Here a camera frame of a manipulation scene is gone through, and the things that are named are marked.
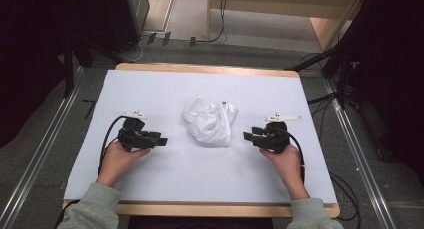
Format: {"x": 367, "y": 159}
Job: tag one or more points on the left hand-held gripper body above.
{"x": 133, "y": 139}

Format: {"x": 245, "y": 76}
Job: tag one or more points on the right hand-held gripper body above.
{"x": 274, "y": 139}

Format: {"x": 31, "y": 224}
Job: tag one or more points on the white mesh laundry bag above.
{"x": 208, "y": 122}

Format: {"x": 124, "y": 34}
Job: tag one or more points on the person's right hand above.
{"x": 286, "y": 165}

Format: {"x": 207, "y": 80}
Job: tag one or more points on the person's left hand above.
{"x": 115, "y": 162}

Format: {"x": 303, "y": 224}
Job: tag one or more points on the white paper table cover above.
{"x": 200, "y": 175}

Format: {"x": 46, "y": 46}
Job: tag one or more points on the wooden table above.
{"x": 200, "y": 210}

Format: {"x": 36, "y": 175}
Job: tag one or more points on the black tripod stand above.
{"x": 343, "y": 75}

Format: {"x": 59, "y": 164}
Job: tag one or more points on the black metal stand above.
{"x": 69, "y": 69}

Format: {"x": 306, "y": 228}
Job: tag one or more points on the light wooden platform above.
{"x": 320, "y": 29}

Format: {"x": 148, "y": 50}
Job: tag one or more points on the black cabinet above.
{"x": 123, "y": 19}

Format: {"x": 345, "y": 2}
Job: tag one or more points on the dark curtain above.
{"x": 396, "y": 72}
{"x": 30, "y": 55}

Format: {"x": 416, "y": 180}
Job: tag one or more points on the metal floor rail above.
{"x": 360, "y": 162}
{"x": 36, "y": 155}

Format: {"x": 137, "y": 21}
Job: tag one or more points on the small black floor bracket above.
{"x": 166, "y": 38}
{"x": 192, "y": 41}
{"x": 151, "y": 38}

